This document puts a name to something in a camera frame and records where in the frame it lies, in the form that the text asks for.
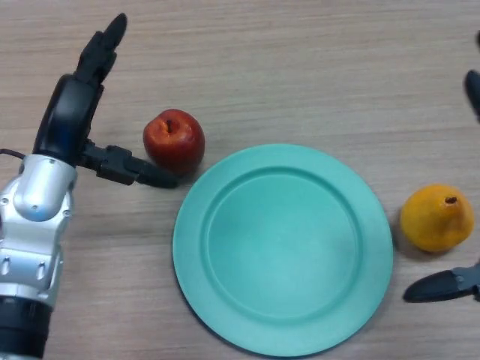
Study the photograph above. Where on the red apple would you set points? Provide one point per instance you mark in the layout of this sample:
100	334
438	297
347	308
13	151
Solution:
174	144

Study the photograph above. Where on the green round plate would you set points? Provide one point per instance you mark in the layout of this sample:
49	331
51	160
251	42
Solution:
281	255

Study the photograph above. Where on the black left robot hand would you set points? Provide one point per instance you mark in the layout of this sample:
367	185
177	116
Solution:
69	116

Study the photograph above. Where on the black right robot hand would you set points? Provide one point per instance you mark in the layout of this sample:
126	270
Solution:
438	285

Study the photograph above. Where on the yellow pear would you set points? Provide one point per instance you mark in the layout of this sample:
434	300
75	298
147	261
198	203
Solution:
433	221

